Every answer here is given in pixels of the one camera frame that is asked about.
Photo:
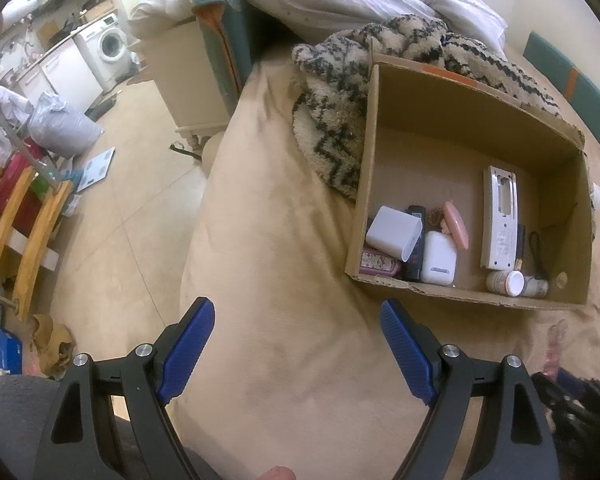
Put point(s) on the white duvet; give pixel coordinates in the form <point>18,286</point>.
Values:
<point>330,0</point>

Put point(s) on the blue box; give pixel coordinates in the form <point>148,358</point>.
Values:
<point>10,352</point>

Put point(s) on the black rectangular device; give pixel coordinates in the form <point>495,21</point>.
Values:
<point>416,265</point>

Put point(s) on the brown cardboard box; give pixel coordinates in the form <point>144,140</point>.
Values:
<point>430,150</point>

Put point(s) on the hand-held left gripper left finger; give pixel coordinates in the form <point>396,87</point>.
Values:
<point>187,350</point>

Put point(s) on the red bag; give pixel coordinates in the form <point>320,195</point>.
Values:
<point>15,180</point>

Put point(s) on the white bathroom scale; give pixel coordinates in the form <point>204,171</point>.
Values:
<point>96,169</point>

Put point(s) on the white hanging cloth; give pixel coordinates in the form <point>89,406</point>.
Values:
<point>0,125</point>

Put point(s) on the white bed frame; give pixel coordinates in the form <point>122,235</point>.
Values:
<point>190,85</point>

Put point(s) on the white square container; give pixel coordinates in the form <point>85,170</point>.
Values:
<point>392,232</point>

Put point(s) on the small black stick device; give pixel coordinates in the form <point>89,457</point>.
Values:
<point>520,245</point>

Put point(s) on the white earbuds case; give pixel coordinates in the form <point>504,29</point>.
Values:
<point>437,260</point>

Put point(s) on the white washing machine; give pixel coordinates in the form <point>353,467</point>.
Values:
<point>105,47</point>

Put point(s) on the pink translucent plastic piece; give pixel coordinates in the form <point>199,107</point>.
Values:
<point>555,350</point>

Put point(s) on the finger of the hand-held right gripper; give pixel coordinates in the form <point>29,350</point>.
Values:
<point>555,405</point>
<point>580,385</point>

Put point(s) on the small brown round item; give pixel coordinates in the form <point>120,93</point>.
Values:
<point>436,217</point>

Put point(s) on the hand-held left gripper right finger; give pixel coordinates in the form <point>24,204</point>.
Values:
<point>405,350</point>

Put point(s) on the white blue-label medicine bottle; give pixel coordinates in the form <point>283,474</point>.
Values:
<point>535,287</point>

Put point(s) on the pink perfume bottle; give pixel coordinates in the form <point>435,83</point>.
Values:
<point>380,262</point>

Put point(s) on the wooden chair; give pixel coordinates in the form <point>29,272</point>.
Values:
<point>35,240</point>

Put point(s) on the white remote control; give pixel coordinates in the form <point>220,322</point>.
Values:
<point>500,230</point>

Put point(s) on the grey plastic bag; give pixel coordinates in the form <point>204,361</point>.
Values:
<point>65,127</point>

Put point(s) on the brown crumpled bag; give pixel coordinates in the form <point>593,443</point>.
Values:
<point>55,345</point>

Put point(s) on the person's left hand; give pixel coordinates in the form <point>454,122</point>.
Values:
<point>277,474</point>

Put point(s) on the pink oval case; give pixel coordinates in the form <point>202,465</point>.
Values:
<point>457,227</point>

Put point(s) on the dark doormat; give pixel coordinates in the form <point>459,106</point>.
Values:
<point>102,107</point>

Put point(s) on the small white pill bottle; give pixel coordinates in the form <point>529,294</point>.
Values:
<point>510,282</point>

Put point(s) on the beige black patterned fluffy blanket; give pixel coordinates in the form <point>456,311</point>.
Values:
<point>330,110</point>

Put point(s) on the white water heater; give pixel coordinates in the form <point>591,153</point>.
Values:
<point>20,10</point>

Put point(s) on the white kitchen cabinet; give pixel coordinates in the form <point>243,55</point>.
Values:
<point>65,77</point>

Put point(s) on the small beige round cap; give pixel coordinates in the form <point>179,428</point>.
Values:
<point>560,279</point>

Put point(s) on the teal cushion with orange stripe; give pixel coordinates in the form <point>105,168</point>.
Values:
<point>230,50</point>
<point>595,105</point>

